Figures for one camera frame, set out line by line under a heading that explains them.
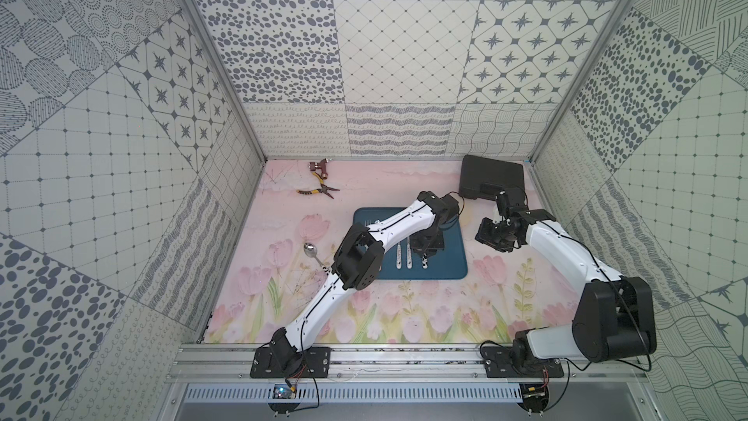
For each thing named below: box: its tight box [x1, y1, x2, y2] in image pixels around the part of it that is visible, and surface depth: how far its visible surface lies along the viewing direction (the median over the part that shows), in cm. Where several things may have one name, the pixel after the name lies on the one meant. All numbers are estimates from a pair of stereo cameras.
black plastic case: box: [458, 154, 525, 200], surface depth 112 cm
